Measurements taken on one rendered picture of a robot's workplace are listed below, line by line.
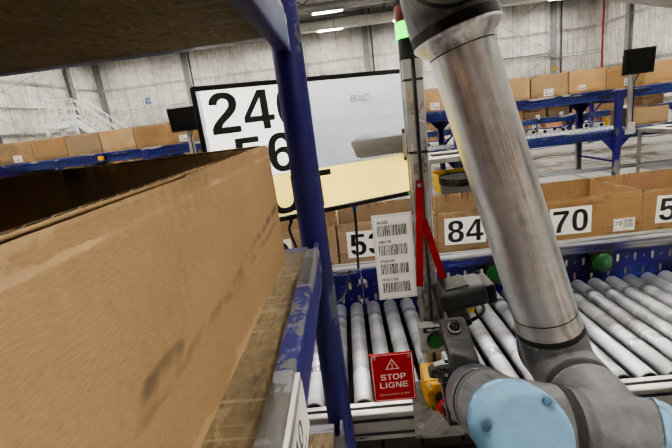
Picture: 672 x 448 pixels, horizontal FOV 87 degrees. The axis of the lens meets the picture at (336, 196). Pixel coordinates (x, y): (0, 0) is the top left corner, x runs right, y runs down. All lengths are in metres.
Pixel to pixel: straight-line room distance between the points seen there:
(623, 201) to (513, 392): 1.35
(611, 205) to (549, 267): 1.18
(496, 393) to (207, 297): 0.36
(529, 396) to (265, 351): 0.32
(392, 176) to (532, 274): 0.43
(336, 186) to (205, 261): 0.66
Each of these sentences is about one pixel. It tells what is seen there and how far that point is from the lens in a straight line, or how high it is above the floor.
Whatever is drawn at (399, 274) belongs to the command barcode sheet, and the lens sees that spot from 0.81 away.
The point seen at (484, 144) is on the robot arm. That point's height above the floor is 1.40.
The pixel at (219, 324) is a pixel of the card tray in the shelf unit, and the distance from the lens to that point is 0.18.
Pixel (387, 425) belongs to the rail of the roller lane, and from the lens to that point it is 1.05.
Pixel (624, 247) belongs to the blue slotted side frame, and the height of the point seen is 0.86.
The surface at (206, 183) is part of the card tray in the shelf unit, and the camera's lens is 0.17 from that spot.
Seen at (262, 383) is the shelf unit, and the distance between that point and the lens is 0.19.
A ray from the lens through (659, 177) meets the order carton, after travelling 2.19.
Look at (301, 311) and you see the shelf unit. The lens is 0.22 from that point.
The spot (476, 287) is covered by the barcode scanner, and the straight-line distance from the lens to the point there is 0.80.
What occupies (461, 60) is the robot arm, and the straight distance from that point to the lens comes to 0.49.
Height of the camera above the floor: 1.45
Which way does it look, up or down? 12 degrees down
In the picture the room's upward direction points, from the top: 7 degrees counter-clockwise
